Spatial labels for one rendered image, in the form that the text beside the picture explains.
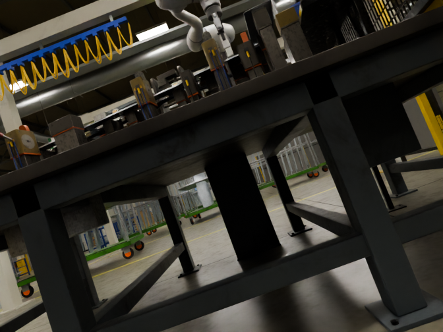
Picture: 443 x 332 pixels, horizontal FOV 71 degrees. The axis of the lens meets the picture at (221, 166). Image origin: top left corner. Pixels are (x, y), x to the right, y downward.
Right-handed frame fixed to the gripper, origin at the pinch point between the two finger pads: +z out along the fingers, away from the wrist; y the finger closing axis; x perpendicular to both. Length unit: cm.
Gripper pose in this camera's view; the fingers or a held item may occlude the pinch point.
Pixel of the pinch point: (227, 47)
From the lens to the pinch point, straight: 157.9
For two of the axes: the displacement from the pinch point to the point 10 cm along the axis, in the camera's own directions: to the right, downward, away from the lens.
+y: -1.9, 0.0, -9.8
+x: 9.2, -3.6, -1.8
